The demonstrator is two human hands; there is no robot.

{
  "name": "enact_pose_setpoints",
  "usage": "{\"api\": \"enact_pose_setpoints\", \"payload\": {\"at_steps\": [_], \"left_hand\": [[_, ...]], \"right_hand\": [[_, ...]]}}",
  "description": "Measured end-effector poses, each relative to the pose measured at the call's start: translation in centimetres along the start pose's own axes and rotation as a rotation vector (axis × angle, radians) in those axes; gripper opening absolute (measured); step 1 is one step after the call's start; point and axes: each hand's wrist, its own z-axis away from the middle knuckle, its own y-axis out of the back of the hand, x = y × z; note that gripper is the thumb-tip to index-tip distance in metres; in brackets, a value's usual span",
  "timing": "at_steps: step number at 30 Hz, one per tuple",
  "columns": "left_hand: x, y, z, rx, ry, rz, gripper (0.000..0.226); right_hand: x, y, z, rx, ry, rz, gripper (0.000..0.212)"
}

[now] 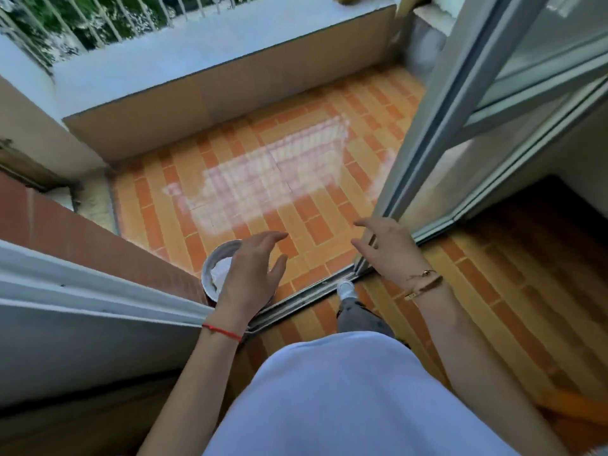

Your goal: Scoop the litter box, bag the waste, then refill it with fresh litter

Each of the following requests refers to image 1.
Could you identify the person's right hand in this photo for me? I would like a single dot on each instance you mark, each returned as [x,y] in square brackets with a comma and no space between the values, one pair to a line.
[396,254]

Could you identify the white metal balcony railing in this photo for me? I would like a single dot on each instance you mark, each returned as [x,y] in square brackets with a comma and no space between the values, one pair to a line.
[95,23]

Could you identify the white cloth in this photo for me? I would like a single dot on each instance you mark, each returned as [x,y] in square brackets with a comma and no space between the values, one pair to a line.
[221,273]

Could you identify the person's right thumb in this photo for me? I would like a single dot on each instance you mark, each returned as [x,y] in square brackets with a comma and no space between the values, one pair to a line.
[362,249]

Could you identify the white window frame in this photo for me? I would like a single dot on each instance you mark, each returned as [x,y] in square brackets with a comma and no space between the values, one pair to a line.
[85,303]

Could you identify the white round bowl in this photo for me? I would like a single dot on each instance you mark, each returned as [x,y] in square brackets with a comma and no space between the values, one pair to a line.
[213,261]

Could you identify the metal door floor track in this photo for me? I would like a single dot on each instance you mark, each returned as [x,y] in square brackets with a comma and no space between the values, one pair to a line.
[308,296]

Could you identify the green plants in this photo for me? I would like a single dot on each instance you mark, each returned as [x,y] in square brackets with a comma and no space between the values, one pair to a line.
[61,18]

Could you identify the person's right forearm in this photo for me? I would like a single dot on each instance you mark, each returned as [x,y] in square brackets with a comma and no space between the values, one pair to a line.
[475,365]

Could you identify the white shoe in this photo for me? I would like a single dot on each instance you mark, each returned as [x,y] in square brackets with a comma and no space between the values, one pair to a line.
[346,288]

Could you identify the aluminium sliding glass door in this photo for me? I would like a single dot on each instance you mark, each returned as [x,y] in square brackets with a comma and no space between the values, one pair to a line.
[475,104]

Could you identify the grey trouser leg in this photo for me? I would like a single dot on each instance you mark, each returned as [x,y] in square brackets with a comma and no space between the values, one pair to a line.
[363,318]

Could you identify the person's left thumb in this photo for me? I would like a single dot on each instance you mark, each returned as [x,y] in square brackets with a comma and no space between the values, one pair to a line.
[279,269]

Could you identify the white shirt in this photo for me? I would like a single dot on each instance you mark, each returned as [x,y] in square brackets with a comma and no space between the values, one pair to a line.
[351,398]

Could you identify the person's left hand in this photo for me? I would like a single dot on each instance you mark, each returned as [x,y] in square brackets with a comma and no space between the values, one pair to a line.
[247,284]

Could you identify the person's left forearm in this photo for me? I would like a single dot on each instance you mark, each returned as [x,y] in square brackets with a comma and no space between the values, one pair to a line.
[194,394]

